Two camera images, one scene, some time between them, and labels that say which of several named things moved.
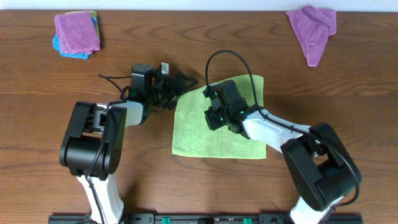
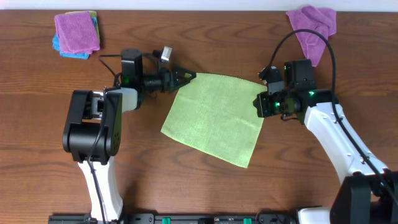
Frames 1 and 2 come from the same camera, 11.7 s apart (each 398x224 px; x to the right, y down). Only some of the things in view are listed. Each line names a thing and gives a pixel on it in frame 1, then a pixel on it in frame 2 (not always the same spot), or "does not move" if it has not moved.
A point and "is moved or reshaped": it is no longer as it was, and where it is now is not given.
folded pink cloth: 77,33 does not move
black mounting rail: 203,218 does not move
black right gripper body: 212,117 to 263,106
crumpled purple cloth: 313,26 does not move
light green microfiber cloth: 191,133 is moved or reshaped
